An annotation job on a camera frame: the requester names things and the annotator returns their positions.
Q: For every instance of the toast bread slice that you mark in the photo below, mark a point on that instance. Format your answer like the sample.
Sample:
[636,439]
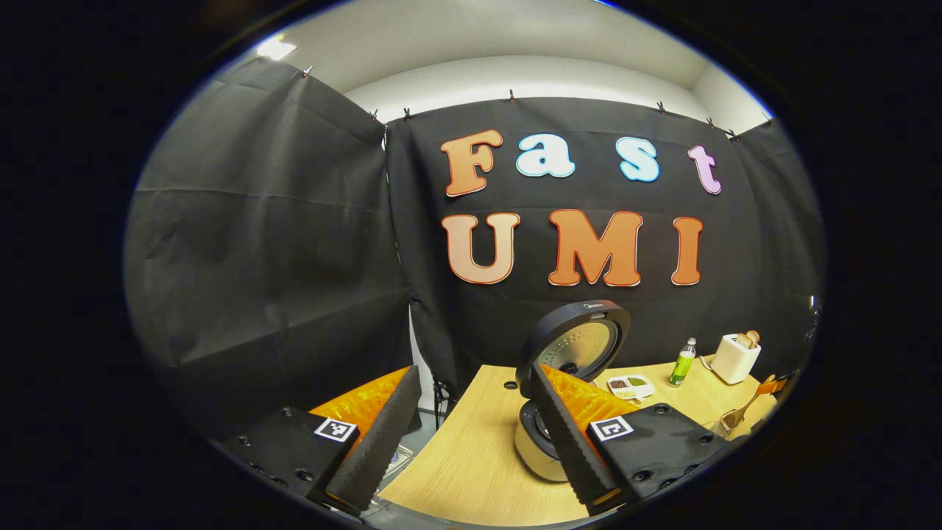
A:
[753,337]
[743,341]

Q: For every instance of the ceiling light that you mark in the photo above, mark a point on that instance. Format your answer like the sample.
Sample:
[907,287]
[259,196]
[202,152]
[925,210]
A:
[276,48]

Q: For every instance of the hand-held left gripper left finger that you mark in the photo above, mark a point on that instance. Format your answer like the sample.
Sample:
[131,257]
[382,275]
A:
[383,434]

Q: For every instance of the wooden spoon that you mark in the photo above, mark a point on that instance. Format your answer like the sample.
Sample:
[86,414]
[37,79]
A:
[730,419]

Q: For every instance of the white toaster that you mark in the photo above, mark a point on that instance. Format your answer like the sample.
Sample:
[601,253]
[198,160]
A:
[732,363]

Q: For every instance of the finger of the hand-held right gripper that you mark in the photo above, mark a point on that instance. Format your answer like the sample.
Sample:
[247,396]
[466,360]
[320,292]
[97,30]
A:
[774,383]

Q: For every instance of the white divided bean dish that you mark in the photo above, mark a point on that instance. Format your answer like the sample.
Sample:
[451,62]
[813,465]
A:
[631,385]

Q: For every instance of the black backdrop cloth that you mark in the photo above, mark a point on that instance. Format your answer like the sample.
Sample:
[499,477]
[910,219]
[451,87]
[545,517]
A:
[257,243]

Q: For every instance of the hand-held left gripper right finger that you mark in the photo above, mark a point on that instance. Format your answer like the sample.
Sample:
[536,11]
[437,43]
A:
[567,442]

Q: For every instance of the dark grey rice cooker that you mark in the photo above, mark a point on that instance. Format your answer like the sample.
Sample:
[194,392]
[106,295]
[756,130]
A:
[578,342]

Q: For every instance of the green drink bottle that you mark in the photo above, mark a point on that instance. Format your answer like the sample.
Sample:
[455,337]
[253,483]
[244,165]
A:
[682,366]

